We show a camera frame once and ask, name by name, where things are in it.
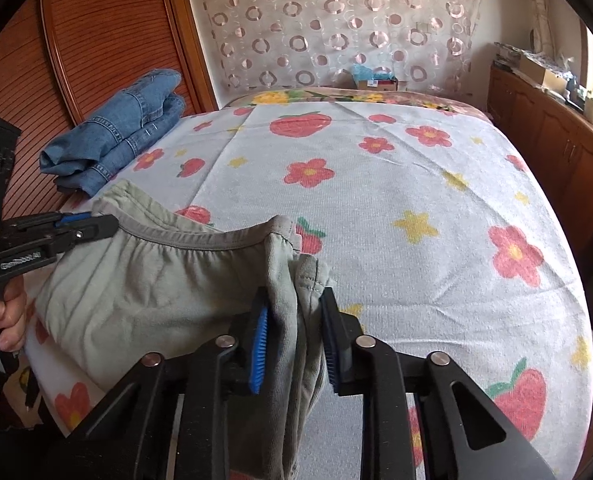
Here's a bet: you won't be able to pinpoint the grey-green pants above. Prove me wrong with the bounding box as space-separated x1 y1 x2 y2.
34 180 335 480

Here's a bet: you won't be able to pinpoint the white lace curtain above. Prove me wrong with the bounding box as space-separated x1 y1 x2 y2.
519 0 560 58

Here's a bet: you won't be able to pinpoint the wooden headboard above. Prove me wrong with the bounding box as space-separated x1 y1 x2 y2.
0 0 220 221

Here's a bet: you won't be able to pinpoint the person's left hand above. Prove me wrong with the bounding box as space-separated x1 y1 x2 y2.
0 275 28 357

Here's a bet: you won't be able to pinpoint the brown cardboard box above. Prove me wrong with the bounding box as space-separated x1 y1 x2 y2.
519 55 568 89

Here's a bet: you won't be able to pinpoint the white floral blanket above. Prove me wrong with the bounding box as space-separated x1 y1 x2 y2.
24 101 593 480

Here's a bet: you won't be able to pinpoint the circle patterned curtain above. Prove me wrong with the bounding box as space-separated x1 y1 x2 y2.
181 0 482 95

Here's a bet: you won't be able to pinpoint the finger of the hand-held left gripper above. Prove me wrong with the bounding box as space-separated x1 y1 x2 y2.
6 211 94 231
46 216 120 250

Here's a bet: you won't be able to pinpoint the wooden cabinet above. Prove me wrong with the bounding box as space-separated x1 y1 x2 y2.
487 62 593 261

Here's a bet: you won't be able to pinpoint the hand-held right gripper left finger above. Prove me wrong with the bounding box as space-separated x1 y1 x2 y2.
46 287 270 480

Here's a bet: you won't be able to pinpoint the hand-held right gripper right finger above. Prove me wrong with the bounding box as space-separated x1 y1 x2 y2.
319 287 557 480

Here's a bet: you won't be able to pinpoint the folded blue jeans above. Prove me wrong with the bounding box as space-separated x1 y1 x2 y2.
39 69 187 197

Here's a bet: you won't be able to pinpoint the small cardboard box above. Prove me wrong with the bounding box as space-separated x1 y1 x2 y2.
351 66 408 92

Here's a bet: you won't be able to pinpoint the pink floral bedspread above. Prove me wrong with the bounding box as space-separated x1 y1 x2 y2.
224 86 492 121

